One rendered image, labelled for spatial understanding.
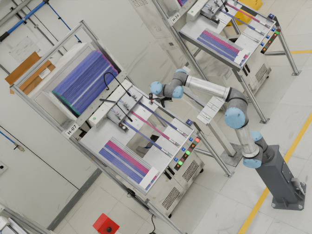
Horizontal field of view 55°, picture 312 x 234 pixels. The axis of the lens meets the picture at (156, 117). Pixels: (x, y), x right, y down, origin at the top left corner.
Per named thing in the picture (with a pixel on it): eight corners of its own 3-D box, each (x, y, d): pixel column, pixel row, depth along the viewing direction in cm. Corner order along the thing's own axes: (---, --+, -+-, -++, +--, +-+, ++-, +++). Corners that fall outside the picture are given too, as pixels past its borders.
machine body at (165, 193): (208, 167, 320) (178, 130, 289) (169, 223, 298) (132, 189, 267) (170, 153, 373) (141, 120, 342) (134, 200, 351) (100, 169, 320)
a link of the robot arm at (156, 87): (160, 94, 179) (147, 92, 181) (165, 98, 189) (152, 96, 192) (163, 81, 180) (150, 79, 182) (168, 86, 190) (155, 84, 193)
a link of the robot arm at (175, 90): (185, 80, 183) (167, 77, 186) (179, 92, 176) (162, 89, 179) (185, 89, 189) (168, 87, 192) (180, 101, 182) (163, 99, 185)
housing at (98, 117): (133, 91, 279) (132, 83, 266) (98, 130, 263) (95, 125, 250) (126, 86, 280) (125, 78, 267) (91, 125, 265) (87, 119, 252)
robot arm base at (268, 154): (276, 146, 219) (271, 137, 214) (272, 163, 210) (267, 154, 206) (256, 147, 229) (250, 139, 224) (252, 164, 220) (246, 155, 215)
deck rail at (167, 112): (194, 131, 265) (195, 128, 259) (193, 133, 264) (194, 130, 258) (131, 86, 279) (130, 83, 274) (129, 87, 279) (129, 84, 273)
